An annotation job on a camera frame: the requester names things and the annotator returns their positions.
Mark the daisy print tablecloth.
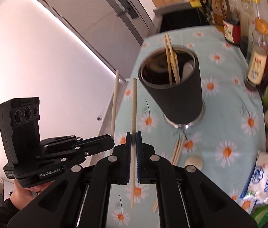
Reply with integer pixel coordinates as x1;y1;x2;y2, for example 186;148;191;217
106;26;266;227

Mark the black sink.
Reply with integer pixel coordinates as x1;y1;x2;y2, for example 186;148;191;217
152;2;210;35

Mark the person's left hand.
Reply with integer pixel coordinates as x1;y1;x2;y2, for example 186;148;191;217
10;180;53;210

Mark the beige ceramic spoon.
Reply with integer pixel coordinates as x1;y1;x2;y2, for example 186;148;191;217
184;155;204;170

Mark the green sugar bag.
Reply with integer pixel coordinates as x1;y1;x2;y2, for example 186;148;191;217
251;204;268;227

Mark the blue white salt bag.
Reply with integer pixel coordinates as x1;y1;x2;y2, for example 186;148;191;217
241;151;268;204

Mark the clear bottle black cap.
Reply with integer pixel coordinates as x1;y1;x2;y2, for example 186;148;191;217
240;0;255;56

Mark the black utensil holder cup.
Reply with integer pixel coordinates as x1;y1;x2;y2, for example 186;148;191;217
138;46;206;129

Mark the white plastic spoon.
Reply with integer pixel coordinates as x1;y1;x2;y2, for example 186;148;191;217
182;61;194;81

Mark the soy sauce bottle red label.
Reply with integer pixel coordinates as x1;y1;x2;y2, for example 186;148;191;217
245;18;268;91

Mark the grey door with handle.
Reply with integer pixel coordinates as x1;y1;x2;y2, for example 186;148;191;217
37;0;156;80

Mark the wooden chopstick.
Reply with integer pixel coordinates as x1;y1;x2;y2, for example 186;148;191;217
173;135;186;165
130;78;137;209
111;70;119;139
171;139;179;164

